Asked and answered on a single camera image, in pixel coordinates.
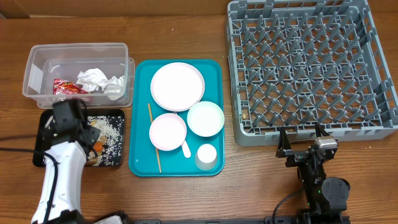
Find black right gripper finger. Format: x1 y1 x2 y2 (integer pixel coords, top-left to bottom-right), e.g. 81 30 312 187
315 123 329 138
277 126 292 151

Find red snack wrapper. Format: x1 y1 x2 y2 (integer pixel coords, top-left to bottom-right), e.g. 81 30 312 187
53 79 88 101

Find orange carrot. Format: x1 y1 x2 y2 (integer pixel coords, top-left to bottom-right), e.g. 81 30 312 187
93 141 105 152

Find white napkin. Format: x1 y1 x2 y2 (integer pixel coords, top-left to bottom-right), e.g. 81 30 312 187
103 75 124 101
76 68 108 93

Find white bowl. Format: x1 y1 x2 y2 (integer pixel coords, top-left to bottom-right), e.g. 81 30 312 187
187 101 224 137

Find bowl with rice and nuts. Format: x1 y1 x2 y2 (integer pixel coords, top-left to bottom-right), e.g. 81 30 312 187
152 113 181 151

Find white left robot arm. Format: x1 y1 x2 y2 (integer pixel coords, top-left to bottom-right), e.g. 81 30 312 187
31 99 101 223

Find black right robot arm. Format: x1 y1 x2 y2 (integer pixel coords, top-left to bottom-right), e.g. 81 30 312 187
270 123 351 223

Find grey dishwasher rack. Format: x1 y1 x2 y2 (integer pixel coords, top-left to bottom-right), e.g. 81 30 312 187
226 1 397 146

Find spilled rice and nuts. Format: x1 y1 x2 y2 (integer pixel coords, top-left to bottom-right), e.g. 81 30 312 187
86 115 124 167

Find black tray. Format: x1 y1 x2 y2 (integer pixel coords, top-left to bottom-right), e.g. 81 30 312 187
32 109 124 171

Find clear plastic bin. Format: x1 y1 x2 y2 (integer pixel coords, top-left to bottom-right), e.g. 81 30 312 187
22 43 135 109

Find frosted white cup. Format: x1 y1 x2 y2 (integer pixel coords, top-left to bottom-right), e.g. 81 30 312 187
195 144 218 170

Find wooden chopstick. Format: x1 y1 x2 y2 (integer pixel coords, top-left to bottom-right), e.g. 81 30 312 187
147 103 162 174

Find white plastic fork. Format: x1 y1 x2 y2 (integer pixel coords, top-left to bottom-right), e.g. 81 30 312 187
172 112 192 159

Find teal plastic tray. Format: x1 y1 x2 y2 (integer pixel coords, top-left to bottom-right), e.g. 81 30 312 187
128 60 225 177

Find large white plate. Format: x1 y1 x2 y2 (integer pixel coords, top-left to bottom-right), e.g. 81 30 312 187
150 62 205 112

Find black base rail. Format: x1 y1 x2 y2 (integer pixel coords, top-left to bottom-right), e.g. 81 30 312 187
129 216 304 224

